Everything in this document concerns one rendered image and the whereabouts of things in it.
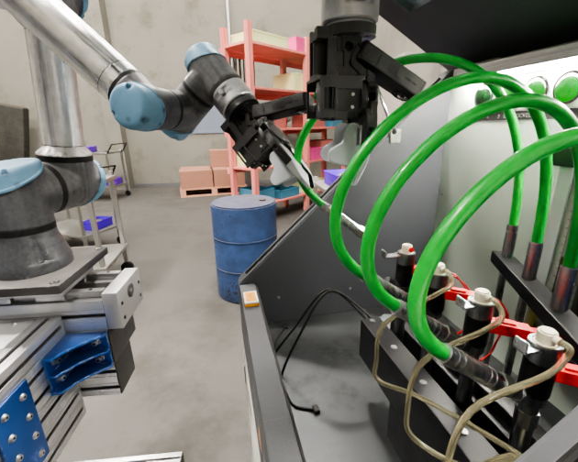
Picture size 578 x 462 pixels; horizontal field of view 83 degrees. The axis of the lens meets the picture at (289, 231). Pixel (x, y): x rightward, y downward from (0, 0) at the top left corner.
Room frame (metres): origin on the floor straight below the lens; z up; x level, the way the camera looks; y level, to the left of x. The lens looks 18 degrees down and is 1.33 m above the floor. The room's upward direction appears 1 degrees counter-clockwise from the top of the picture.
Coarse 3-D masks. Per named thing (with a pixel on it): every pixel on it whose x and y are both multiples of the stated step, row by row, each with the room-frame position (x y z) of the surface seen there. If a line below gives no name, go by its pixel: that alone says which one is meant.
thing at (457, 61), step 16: (448, 64) 0.56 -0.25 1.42; (464, 64) 0.55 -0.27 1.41; (496, 96) 0.55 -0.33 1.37; (512, 112) 0.54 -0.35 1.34; (304, 128) 0.60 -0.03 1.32; (512, 128) 0.54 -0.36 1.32; (304, 144) 0.61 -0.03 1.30; (512, 144) 0.54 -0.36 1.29; (512, 208) 0.54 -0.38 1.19; (512, 224) 0.53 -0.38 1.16
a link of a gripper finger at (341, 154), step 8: (344, 128) 0.48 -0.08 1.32; (352, 128) 0.48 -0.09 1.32; (360, 128) 0.48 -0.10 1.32; (344, 136) 0.48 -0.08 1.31; (352, 136) 0.48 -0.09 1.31; (360, 136) 0.48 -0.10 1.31; (344, 144) 0.48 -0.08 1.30; (352, 144) 0.48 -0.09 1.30; (360, 144) 0.48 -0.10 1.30; (328, 152) 0.48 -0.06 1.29; (336, 152) 0.48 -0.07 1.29; (344, 152) 0.48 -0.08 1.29; (352, 152) 0.48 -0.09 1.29; (336, 160) 0.48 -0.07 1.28; (344, 160) 0.48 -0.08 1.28; (360, 168) 0.48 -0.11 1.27; (360, 176) 0.49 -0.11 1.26; (352, 184) 0.50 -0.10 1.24
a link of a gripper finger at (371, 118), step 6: (372, 102) 0.46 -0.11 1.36; (372, 108) 0.46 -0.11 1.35; (366, 114) 0.46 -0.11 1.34; (372, 114) 0.46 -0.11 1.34; (360, 120) 0.48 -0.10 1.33; (366, 120) 0.46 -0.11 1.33; (372, 120) 0.46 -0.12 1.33; (366, 126) 0.46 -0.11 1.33; (372, 126) 0.46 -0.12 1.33; (366, 132) 0.47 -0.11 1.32
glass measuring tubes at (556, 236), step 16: (560, 160) 0.53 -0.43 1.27; (560, 176) 0.53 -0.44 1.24; (560, 192) 0.52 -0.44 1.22; (560, 208) 0.52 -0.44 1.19; (560, 224) 0.52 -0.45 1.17; (544, 240) 0.53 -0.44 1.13; (560, 240) 0.52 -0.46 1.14; (544, 256) 0.52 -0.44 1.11; (560, 256) 0.52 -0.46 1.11; (544, 272) 0.52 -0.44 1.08; (576, 288) 0.46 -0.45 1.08; (576, 304) 0.46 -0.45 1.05; (528, 320) 0.52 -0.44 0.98
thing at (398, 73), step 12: (372, 48) 0.48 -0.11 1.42; (360, 60) 0.49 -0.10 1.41; (372, 60) 0.48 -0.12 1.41; (384, 60) 0.49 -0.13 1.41; (396, 60) 0.49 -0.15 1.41; (384, 72) 0.49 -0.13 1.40; (396, 72) 0.49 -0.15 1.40; (408, 72) 0.50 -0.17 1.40; (384, 84) 0.52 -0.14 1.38; (396, 84) 0.50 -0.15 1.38; (408, 84) 0.50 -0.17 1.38; (420, 84) 0.50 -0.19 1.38; (396, 96) 0.53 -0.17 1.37; (408, 96) 0.51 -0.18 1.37
